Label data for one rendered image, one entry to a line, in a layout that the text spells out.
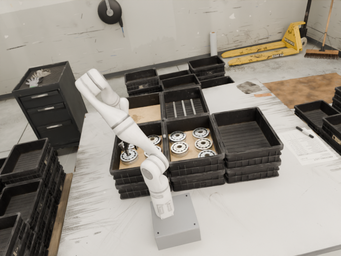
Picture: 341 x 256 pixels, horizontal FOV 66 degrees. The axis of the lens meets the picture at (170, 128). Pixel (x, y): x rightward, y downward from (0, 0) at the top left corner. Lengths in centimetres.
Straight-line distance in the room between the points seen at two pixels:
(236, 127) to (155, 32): 324
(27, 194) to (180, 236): 148
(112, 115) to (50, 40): 384
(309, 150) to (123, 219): 116
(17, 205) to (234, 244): 166
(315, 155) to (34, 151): 222
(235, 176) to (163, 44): 357
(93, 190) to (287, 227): 106
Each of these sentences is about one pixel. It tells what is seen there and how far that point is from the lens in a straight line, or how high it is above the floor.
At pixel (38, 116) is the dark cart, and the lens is 300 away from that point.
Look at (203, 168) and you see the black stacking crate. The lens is 140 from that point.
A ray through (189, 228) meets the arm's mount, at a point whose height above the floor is 81.
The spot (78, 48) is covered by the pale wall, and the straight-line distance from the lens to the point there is 477.
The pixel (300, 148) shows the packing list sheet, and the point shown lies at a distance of 179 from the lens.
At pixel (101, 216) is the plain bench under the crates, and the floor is 70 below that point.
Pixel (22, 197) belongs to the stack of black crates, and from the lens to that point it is 241.
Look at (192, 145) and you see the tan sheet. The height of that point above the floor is 83.
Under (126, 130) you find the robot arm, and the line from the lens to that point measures 104.
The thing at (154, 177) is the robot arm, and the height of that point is 108.
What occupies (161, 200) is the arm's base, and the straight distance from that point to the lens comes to 118.
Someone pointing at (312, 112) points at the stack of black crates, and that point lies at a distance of 296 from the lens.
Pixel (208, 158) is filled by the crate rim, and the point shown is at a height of 92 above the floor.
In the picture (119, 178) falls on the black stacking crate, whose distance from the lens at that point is 142.
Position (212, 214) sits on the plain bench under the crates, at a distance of 140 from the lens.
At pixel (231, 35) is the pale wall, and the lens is 503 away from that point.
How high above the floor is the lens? 183
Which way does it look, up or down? 35 degrees down
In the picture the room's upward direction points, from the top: 10 degrees counter-clockwise
